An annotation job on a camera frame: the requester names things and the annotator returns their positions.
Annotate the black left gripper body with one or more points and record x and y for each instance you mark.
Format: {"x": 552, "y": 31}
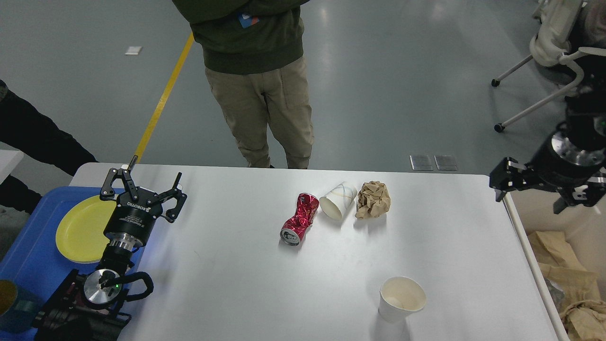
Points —
{"x": 134, "y": 218}

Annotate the white office chair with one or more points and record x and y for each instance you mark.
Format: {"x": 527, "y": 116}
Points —
{"x": 550, "y": 47}

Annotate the crushed white paper cup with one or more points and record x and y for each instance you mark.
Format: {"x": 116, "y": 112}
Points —
{"x": 336, "y": 202}

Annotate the metal floor socket right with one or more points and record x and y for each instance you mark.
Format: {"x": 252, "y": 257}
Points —
{"x": 446, "y": 163}

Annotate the metal floor socket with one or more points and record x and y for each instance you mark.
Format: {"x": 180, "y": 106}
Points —
{"x": 446, "y": 163}
{"x": 421, "y": 163}

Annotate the brown paper ball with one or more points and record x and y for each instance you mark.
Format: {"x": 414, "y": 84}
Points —
{"x": 373, "y": 200}

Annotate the dark teal mug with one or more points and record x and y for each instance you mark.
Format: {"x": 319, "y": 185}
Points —
{"x": 18, "y": 307}

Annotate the brown paper wad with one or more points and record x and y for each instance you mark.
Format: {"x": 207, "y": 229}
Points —
{"x": 585, "y": 320}

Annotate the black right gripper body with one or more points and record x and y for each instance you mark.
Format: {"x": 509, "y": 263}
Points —
{"x": 567, "y": 160}

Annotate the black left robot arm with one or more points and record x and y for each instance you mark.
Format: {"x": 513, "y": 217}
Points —
{"x": 87, "y": 307}

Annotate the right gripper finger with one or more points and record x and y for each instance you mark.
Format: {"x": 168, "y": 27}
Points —
{"x": 510, "y": 175}
{"x": 570, "y": 197}

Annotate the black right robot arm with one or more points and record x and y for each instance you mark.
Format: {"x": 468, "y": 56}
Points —
{"x": 585, "y": 112}

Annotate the aluminium foil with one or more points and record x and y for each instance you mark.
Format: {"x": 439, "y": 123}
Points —
{"x": 556, "y": 292}

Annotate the person in green sweater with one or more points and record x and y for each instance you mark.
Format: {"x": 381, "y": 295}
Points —
{"x": 255, "y": 66}

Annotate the yellow plate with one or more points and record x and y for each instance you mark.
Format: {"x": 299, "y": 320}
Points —
{"x": 80, "y": 235}

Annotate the beige plastic bin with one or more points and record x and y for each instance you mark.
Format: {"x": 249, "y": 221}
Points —
{"x": 584, "y": 228}

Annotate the white side table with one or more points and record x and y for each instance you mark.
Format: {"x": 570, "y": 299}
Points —
{"x": 9, "y": 159}

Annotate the crushed red soda can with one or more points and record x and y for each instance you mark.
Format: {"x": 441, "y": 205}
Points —
{"x": 294, "y": 229}

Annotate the person in black clothes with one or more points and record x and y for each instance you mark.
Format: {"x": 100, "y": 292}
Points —
{"x": 23, "y": 127}

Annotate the metal floor socket left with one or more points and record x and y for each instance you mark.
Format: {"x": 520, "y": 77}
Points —
{"x": 421, "y": 163}

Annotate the brown paper bag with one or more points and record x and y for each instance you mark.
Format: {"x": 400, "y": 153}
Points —
{"x": 559, "y": 264}

